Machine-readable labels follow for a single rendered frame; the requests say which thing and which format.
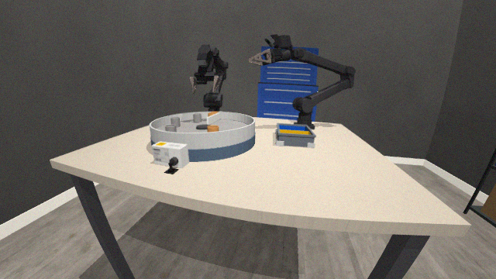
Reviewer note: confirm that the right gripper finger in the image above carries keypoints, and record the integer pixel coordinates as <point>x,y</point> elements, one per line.
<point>216,83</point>
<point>192,83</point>

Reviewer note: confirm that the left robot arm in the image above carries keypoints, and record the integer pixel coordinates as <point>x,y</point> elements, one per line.
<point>305,105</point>

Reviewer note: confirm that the blue bin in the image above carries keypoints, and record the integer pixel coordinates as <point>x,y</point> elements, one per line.
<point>294,128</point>

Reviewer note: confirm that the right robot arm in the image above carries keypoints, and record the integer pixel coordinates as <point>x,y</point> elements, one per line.
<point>205,57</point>

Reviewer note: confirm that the grey metal bushing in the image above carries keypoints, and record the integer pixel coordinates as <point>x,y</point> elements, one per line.
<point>171,128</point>
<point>197,117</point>
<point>175,121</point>

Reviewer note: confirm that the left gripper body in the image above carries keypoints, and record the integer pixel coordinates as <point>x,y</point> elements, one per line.
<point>277,58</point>

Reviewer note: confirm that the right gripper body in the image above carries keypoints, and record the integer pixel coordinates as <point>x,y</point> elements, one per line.
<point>202,75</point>

